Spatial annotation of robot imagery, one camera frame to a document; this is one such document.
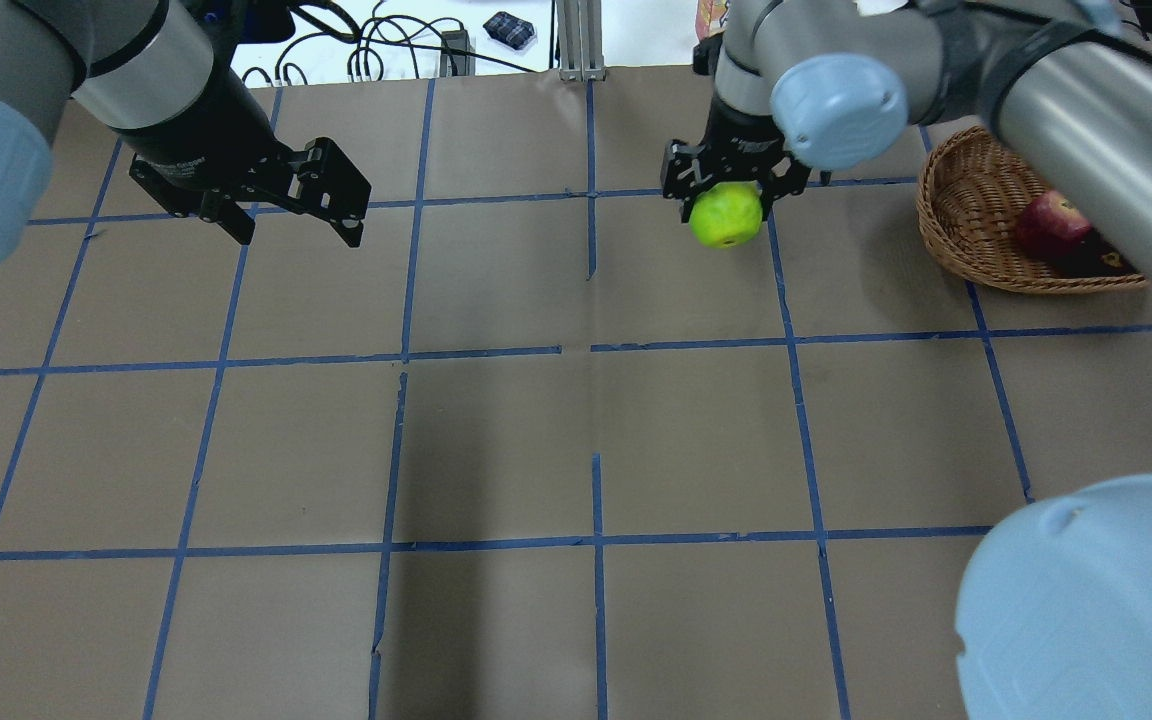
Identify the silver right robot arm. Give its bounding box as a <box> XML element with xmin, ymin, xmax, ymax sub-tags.
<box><xmin>660</xmin><ymin>1</ymin><xmax>1152</xmax><ymax>281</ymax></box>

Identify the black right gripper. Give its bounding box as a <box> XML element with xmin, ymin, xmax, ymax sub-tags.
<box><xmin>660</xmin><ymin>96</ymin><xmax>812</xmax><ymax>223</ymax></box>

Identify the woven wicker basket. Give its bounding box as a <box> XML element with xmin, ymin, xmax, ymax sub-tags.
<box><xmin>916</xmin><ymin>126</ymin><xmax>1149</xmax><ymax>295</ymax></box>

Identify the green apple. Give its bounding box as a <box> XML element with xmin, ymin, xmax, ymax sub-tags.
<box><xmin>685</xmin><ymin>182</ymin><xmax>764</xmax><ymax>249</ymax></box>

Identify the small dark blue pouch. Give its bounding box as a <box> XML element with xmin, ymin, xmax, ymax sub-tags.
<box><xmin>483</xmin><ymin>12</ymin><xmax>536</xmax><ymax>51</ymax></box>

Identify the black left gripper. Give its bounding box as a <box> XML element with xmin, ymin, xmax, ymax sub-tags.
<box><xmin>126</xmin><ymin>67</ymin><xmax>372</xmax><ymax>249</ymax></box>

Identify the orange juice bottle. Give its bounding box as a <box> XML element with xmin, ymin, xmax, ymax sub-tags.
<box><xmin>694</xmin><ymin>0</ymin><xmax>730</xmax><ymax>40</ymax></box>

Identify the aluminium frame post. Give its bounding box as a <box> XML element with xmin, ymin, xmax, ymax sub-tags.
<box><xmin>553</xmin><ymin>0</ymin><xmax>605</xmax><ymax>82</ymax></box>

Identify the dark purple apple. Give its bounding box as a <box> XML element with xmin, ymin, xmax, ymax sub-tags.
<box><xmin>1055</xmin><ymin>234</ymin><xmax>1137</xmax><ymax>278</ymax></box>

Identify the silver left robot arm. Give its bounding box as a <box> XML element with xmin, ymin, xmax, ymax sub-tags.
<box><xmin>0</xmin><ymin>1</ymin><xmax>371</xmax><ymax>262</ymax></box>

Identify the black power adapter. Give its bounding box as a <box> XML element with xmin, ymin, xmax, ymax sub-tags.
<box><xmin>438</xmin><ymin>29</ymin><xmax>476</xmax><ymax>77</ymax></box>

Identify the red apple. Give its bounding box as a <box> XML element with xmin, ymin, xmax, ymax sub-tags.
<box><xmin>1011</xmin><ymin>190</ymin><xmax>1096</xmax><ymax>263</ymax></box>

